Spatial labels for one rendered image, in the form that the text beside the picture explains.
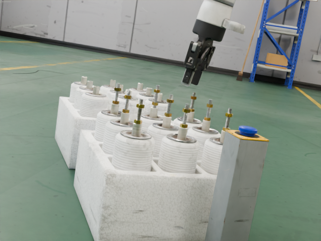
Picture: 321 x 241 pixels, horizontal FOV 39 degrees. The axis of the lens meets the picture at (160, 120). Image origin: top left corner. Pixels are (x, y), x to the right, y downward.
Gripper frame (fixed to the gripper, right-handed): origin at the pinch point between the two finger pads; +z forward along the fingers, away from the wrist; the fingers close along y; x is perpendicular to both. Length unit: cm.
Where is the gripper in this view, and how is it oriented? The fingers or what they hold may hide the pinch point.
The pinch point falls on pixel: (191, 79)
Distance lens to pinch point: 110.6
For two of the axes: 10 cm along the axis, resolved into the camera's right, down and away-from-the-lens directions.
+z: -3.2, 9.2, 2.4
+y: -3.7, 1.1, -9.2
